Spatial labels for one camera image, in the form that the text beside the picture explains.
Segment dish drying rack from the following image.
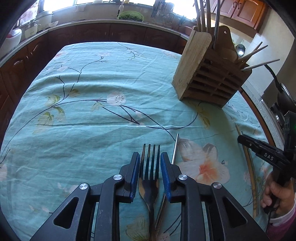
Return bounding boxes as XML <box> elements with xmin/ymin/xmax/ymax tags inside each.
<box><xmin>151</xmin><ymin>0</ymin><xmax>174</xmax><ymax>19</ymax></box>

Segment person's right hand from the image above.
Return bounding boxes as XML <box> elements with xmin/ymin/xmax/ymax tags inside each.
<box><xmin>260</xmin><ymin>172</ymin><xmax>295</xmax><ymax>218</ymax></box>

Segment green colander with vegetables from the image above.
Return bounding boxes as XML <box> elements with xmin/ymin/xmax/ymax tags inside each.
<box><xmin>117</xmin><ymin>11</ymin><xmax>144</xmax><ymax>22</ymax></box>

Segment black frying pan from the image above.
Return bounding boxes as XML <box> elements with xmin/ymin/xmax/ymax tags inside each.
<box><xmin>264</xmin><ymin>64</ymin><xmax>295</xmax><ymax>115</ymax></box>

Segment steel ladle spoon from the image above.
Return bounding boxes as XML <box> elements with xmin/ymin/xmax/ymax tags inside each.
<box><xmin>235</xmin><ymin>44</ymin><xmax>246</xmax><ymax>57</ymax></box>

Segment wooden upper cabinets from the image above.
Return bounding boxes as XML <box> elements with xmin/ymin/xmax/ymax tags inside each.
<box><xmin>220</xmin><ymin>0</ymin><xmax>267</xmax><ymax>30</ymax></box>

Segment thin pale chopstick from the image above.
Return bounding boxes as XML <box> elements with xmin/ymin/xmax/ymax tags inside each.
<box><xmin>253</xmin><ymin>42</ymin><xmax>263</xmax><ymax>52</ymax></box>

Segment white red rice cooker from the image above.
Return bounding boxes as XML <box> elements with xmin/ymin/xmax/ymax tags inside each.
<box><xmin>0</xmin><ymin>29</ymin><xmax>22</xmax><ymax>58</ymax></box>

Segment brown wooden chopstick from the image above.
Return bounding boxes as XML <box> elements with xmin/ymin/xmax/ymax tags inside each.
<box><xmin>206</xmin><ymin>0</ymin><xmax>211</xmax><ymax>33</ymax></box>

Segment teal floral tablecloth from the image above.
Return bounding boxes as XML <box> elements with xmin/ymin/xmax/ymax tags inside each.
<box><xmin>1</xmin><ymin>42</ymin><xmax>271</xmax><ymax>240</ymax></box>

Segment white cooking pot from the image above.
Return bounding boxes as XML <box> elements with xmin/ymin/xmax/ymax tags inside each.
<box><xmin>36</xmin><ymin>11</ymin><xmax>53</xmax><ymax>30</ymax></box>

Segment silver metal fork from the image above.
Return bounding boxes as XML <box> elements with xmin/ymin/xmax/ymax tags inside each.
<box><xmin>138</xmin><ymin>144</ymin><xmax>160</xmax><ymax>240</ymax></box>

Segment wooden utensil holder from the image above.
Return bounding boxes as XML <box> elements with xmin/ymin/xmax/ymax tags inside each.
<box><xmin>171</xmin><ymin>26</ymin><xmax>252</xmax><ymax>107</ymax></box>

